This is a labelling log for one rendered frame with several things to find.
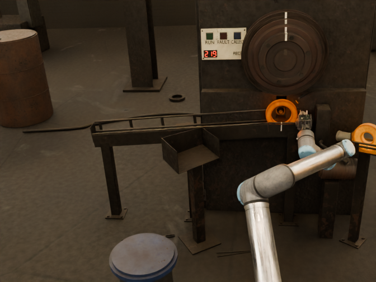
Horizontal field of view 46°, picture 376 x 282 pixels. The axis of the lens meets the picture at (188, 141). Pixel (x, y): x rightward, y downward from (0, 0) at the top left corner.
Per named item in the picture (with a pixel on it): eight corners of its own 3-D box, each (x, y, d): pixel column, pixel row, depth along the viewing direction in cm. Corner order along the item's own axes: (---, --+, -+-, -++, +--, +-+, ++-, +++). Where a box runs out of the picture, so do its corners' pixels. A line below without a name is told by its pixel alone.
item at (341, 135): (340, 138, 257) (340, 128, 255) (355, 141, 251) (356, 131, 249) (335, 142, 253) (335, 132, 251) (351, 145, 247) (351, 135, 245)
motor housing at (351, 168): (312, 226, 287) (318, 153, 263) (348, 228, 284) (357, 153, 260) (314, 239, 276) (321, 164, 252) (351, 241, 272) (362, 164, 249)
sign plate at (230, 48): (202, 59, 267) (201, 28, 259) (245, 58, 263) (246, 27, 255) (201, 60, 265) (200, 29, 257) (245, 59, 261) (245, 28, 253)
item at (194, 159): (170, 239, 283) (160, 137, 251) (206, 226, 294) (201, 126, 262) (184, 258, 267) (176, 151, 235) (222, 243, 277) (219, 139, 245)
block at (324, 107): (311, 139, 275) (314, 102, 264) (325, 139, 274) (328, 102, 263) (314, 146, 265) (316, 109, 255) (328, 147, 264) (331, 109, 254)
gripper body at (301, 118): (311, 113, 252) (313, 127, 244) (310, 124, 258) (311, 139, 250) (297, 113, 253) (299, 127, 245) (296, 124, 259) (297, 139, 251)
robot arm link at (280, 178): (268, 168, 190) (351, 134, 233) (249, 177, 200) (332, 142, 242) (280, 193, 189) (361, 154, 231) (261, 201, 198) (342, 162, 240)
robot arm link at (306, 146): (308, 165, 240) (295, 157, 237) (306, 149, 249) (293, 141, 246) (322, 156, 234) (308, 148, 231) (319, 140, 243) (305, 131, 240)
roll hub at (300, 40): (258, 82, 249) (258, 32, 237) (309, 82, 245) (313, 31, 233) (258, 85, 244) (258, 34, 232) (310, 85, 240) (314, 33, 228)
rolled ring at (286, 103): (298, 100, 257) (297, 98, 260) (266, 100, 260) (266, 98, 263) (296, 129, 266) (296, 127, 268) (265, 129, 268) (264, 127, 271)
